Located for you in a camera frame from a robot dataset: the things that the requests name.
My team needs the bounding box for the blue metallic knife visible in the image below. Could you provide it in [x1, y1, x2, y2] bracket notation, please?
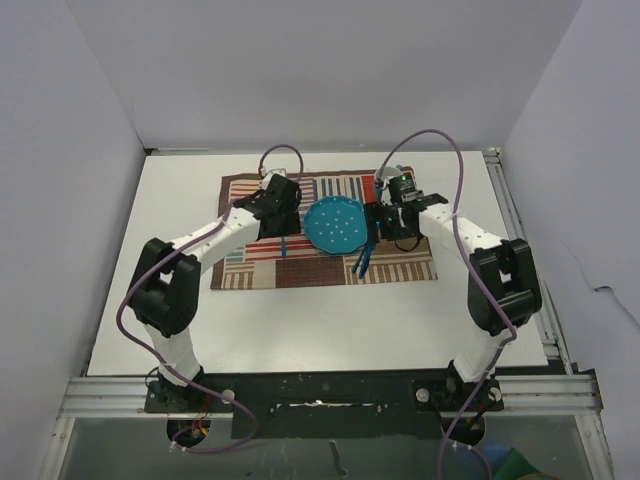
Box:
[357, 241, 377, 279]

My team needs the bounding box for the white blue mug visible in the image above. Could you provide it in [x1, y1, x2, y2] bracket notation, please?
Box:
[374, 165, 404, 189]

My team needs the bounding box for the striped patchwork placemat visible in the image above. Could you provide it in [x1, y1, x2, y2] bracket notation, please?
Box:
[210, 170, 438, 290]

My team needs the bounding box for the blue polka dot plate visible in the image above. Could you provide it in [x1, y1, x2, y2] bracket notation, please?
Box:
[303, 195, 368, 255]

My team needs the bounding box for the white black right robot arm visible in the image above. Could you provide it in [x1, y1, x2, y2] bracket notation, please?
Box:
[364, 194, 542, 409]

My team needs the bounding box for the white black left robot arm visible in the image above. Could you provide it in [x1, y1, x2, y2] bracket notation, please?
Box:
[126, 170, 302, 411]

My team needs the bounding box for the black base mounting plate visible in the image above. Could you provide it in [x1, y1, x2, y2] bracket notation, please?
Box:
[144, 368, 504, 439]

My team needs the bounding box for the green object bottom corner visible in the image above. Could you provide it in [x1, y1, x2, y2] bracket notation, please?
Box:
[493, 448, 541, 480]

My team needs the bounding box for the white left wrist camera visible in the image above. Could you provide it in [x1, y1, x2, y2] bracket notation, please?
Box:
[262, 169, 287, 184]

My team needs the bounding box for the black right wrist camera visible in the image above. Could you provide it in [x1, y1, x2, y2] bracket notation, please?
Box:
[387, 173, 424, 204]

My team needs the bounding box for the aluminium right frame rail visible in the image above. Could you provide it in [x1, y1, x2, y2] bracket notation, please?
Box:
[483, 147, 574, 375]

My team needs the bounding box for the aluminium frame rail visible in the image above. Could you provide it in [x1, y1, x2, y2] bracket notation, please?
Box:
[59, 374, 603, 419]
[483, 147, 574, 375]

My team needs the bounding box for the aluminium front frame rail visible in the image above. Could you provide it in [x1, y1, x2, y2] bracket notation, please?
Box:
[59, 374, 603, 419]

